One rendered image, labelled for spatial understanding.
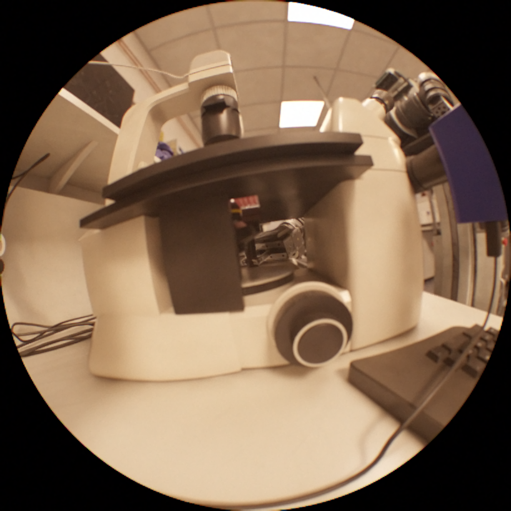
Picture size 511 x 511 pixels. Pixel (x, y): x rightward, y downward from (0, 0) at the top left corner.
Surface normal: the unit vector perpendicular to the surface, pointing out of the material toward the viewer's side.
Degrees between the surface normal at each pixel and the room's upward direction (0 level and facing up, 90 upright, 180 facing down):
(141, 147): 100
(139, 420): 0
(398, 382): 4
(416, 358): 5
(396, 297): 90
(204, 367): 90
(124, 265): 90
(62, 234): 90
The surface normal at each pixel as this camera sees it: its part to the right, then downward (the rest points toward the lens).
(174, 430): -0.14, -0.99
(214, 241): -0.07, 0.05
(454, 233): -0.98, 0.15
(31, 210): 0.99, -0.15
